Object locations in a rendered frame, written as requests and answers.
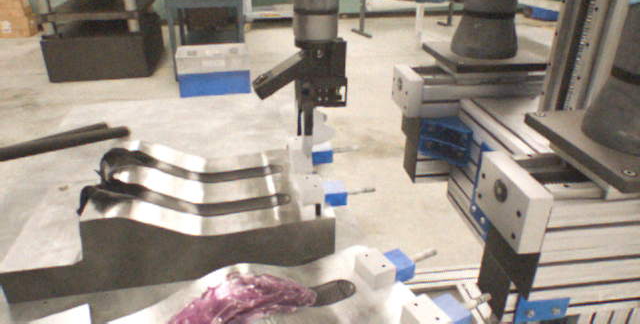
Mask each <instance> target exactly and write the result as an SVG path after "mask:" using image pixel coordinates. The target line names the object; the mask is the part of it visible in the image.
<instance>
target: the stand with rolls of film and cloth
mask: <svg viewBox="0 0 640 324"><path fill-rule="evenodd" d="M365 5H366V7H367V10H368V11H379V10H394V9H409V8H417V4H416V3H414V1H403V0H367V1H366V0H360V12H359V30H356V29H351V32H353V33H355V34H358V35H360V36H363V37H366V38H368V39H370V38H372V35H370V34H367V33H365V32H364V28H365ZM448 5H449V10H448V18H447V23H443V22H437V23H436V25H440V26H444V27H452V26H454V25H451V24H452V15H453V7H454V3H448V2H445V3H443V4H429V3H425V7H438V6H448Z"/></svg>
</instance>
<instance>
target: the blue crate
mask: <svg viewBox="0 0 640 324"><path fill-rule="evenodd" d="M177 76H178V84H179V93H180V98H188V97H204V96H220V95H236V94H250V93H251V78H250V70H243V71H225V72H207V73H189V74H177Z"/></svg>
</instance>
